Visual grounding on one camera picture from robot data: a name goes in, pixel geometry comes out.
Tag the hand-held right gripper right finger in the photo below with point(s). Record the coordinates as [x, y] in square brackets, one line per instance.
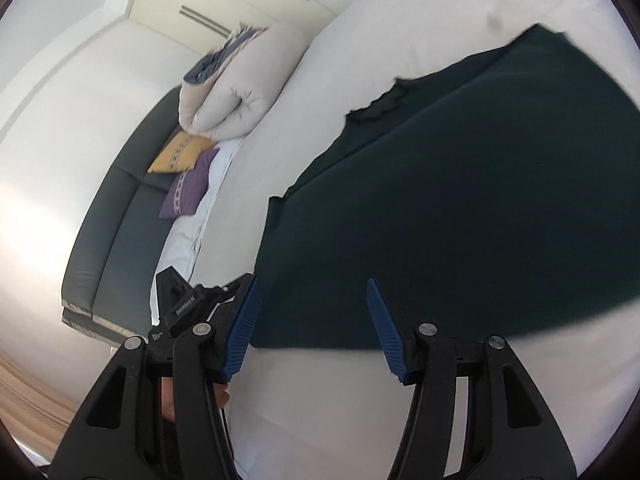
[390, 330]

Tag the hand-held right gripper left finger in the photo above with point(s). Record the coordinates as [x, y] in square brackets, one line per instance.
[242, 330]

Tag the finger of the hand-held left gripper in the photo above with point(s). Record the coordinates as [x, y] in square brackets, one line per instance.
[227, 296]

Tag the dark green sweater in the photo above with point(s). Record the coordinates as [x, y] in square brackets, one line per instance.
[450, 200]

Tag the person's left hand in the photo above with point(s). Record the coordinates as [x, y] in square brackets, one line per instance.
[167, 400]

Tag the dark grey padded headboard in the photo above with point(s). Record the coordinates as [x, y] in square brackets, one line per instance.
[115, 220]

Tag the purple patterned cushion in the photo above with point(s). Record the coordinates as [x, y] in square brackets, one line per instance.
[190, 185]

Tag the yellow patterned cushion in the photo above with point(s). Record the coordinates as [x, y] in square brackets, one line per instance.
[181, 152]

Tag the folded beige duvet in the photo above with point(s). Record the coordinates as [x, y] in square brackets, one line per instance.
[240, 90]

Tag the bed with white sheet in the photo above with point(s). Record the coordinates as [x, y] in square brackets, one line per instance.
[400, 35]

